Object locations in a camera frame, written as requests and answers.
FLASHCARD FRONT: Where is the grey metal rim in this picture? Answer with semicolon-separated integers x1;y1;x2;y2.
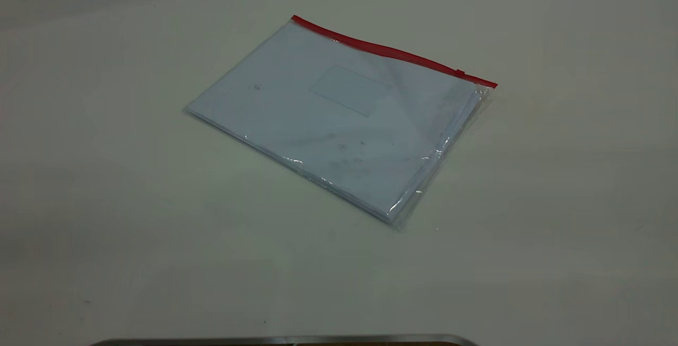
90;334;480;346

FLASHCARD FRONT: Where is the clear plastic zipper bag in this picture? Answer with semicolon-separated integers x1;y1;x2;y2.
183;15;498;231

